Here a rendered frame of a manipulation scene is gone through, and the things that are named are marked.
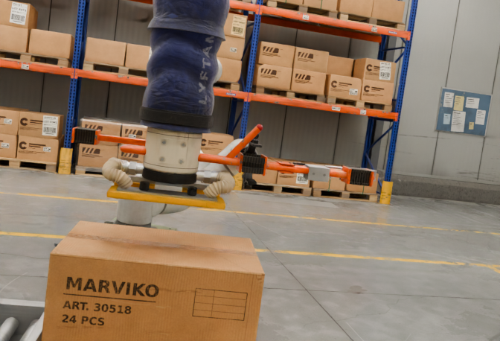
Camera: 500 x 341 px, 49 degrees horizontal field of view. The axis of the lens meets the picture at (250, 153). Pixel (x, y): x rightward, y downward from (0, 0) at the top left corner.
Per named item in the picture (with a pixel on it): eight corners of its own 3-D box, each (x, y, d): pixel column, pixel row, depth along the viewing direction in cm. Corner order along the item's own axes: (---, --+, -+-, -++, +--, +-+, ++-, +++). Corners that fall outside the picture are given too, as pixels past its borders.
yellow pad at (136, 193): (106, 197, 156) (108, 180, 156) (110, 191, 166) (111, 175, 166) (225, 210, 161) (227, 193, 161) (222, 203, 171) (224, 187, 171)
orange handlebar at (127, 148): (82, 150, 165) (83, 138, 165) (96, 141, 195) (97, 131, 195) (376, 185, 179) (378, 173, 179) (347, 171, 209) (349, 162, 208)
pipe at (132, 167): (108, 184, 158) (110, 164, 158) (117, 172, 183) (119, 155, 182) (226, 196, 163) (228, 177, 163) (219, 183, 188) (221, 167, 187)
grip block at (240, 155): (239, 173, 171) (241, 154, 170) (235, 168, 180) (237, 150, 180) (265, 176, 172) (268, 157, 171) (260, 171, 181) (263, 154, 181)
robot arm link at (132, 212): (108, 216, 247) (114, 168, 244) (141, 212, 260) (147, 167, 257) (129, 227, 236) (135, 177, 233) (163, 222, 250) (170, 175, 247)
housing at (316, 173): (307, 180, 175) (309, 166, 175) (302, 176, 182) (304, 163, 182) (328, 182, 176) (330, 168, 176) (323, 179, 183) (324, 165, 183)
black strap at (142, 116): (136, 120, 158) (138, 106, 158) (140, 117, 181) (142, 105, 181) (214, 130, 162) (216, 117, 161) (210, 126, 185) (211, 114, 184)
